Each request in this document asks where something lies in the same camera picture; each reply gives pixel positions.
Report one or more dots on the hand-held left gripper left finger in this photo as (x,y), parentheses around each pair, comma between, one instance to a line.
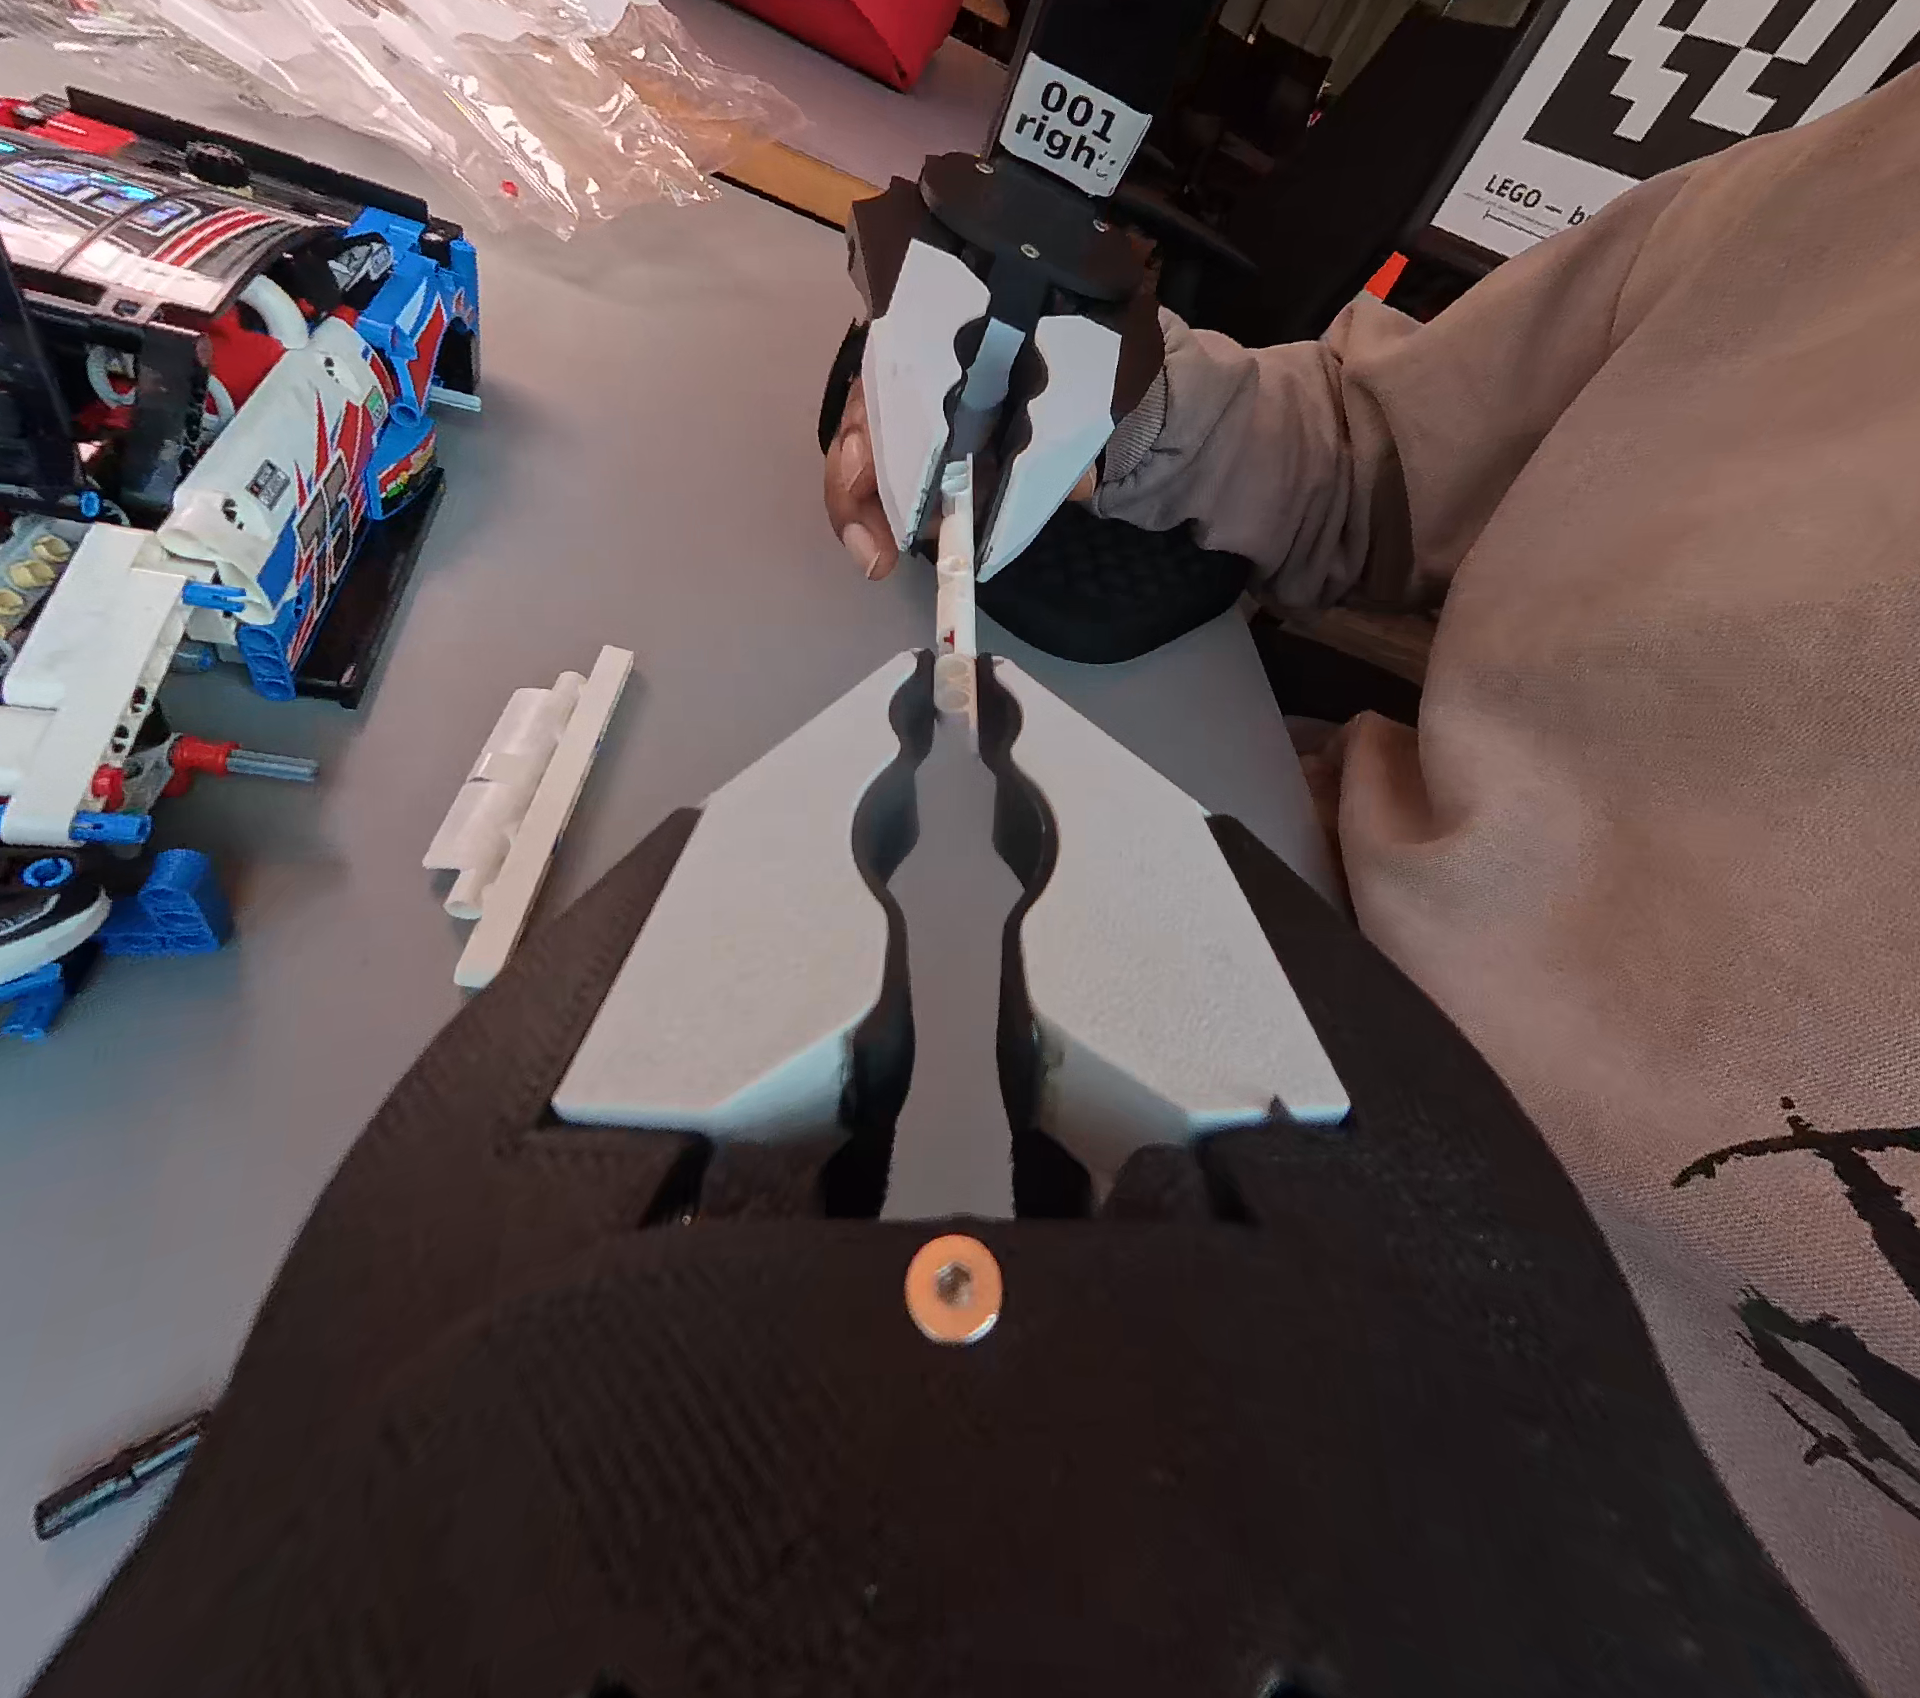
(751,948)

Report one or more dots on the person's beige sweatshirt torso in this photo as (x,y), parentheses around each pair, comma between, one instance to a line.
(1651,828)

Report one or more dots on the grey desk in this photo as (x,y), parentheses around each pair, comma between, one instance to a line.
(675,452)

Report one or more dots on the person's right forearm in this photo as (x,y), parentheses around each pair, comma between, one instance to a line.
(1320,452)

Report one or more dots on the black axle piece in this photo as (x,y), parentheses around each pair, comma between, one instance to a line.
(113,1480)

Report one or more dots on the black office chair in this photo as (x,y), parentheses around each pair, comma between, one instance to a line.
(1110,597)

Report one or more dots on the small white brick piece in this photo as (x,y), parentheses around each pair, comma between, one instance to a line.
(956,589)

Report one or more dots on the black white marker sign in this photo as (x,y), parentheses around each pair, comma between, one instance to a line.
(1695,3)

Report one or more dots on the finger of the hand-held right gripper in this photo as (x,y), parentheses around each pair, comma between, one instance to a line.
(914,379)
(1073,423)

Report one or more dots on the toy brick race car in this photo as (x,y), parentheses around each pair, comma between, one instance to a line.
(301,483)

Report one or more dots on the person's right hand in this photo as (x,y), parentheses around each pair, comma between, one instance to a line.
(852,483)

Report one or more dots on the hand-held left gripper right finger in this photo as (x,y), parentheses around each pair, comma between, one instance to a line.
(1170,948)

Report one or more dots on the white brick beam assembly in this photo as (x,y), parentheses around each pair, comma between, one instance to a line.
(525,813)

